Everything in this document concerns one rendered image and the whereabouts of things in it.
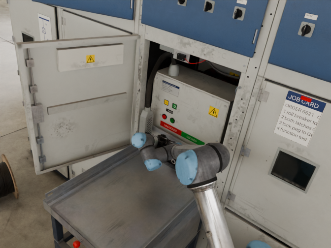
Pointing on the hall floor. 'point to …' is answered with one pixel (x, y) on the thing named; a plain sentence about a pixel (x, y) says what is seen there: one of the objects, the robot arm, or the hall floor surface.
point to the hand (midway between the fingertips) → (167, 142)
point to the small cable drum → (7, 179)
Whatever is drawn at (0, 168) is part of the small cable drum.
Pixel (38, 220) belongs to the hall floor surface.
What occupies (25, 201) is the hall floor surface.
